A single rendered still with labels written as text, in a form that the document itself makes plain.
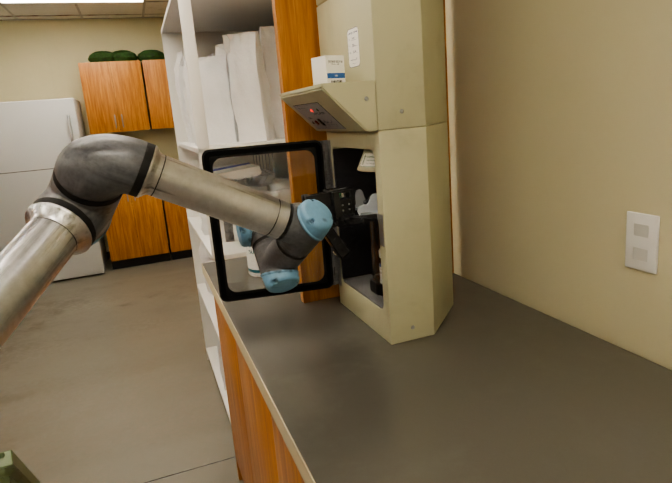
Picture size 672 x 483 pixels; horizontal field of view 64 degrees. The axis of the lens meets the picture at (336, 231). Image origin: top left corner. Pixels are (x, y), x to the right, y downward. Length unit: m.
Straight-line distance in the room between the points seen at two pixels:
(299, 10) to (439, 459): 1.09
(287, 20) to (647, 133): 0.86
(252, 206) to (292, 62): 0.56
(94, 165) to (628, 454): 0.92
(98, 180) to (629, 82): 0.98
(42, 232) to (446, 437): 0.72
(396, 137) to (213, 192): 0.40
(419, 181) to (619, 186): 0.40
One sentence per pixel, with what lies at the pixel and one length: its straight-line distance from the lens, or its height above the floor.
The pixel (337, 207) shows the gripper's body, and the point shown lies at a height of 1.25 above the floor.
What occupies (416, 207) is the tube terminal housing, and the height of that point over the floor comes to 1.24.
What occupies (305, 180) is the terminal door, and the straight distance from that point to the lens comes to 1.39.
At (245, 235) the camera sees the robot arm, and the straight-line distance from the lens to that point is 1.15.
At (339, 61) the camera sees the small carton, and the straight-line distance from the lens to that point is 1.18.
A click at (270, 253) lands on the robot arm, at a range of 1.09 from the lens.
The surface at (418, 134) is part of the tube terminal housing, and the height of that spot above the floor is 1.39.
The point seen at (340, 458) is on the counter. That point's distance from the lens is 0.88.
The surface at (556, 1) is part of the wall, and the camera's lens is 1.35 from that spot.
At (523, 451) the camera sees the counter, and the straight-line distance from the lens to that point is 0.90.
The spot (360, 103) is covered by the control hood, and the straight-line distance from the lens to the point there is 1.09.
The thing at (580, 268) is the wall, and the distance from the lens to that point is 1.33.
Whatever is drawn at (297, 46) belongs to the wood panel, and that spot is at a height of 1.63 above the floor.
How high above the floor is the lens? 1.45
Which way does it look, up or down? 12 degrees down
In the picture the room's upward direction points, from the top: 5 degrees counter-clockwise
